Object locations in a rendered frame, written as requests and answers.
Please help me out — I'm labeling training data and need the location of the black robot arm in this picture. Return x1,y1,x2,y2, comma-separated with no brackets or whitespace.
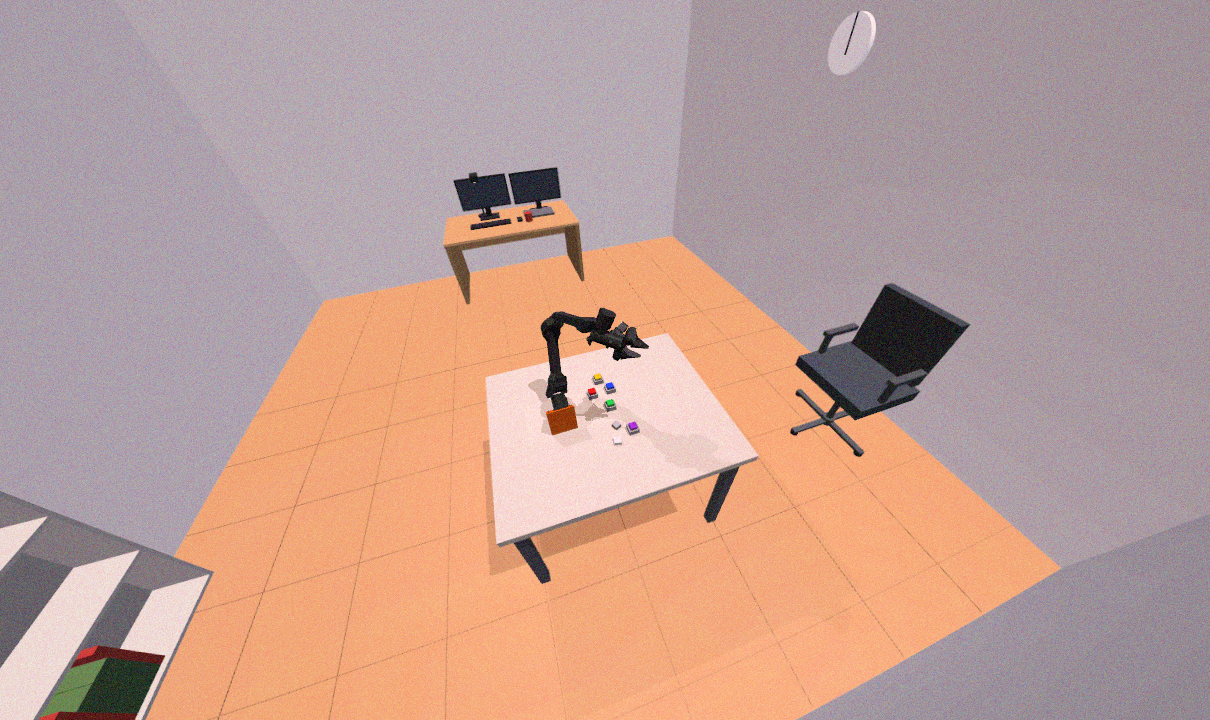
540,307,616,411

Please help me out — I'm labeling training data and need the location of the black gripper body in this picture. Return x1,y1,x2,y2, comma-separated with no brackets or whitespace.
604,326,636,361

